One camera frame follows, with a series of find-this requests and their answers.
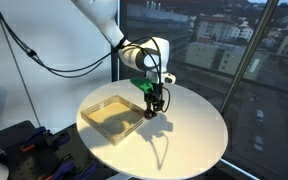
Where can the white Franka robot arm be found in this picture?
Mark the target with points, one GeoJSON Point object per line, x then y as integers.
{"type": "Point", "coordinates": [104, 16]}

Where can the white table base leg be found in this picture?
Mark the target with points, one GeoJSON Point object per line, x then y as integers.
{"type": "Point", "coordinates": [119, 176]}

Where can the blue spring clamp orange tips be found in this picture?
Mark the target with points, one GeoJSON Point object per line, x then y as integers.
{"type": "Point", "coordinates": [37, 133]}
{"type": "Point", "coordinates": [65, 166]}

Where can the thin grey rod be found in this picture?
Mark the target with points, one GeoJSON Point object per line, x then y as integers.
{"type": "Point", "coordinates": [22, 78]}

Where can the metal window sill rail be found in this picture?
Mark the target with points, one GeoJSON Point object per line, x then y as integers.
{"type": "Point", "coordinates": [237, 168]}

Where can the grey window mullion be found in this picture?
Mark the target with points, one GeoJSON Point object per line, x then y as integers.
{"type": "Point", "coordinates": [251, 46]}

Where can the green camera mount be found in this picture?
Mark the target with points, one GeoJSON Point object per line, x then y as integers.
{"type": "Point", "coordinates": [139, 82]}

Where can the dark window frame post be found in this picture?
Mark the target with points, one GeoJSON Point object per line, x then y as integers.
{"type": "Point", "coordinates": [115, 75]}

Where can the blue black spring clamp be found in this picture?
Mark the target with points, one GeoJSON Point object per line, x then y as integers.
{"type": "Point", "coordinates": [89, 171]}

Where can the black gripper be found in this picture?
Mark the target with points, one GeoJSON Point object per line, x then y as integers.
{"type": "Point", "coordinates": [154, 90]}

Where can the square wooden tray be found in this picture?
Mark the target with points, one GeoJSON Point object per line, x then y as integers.
{"type": "Point", "coordinates": [107, 113]}

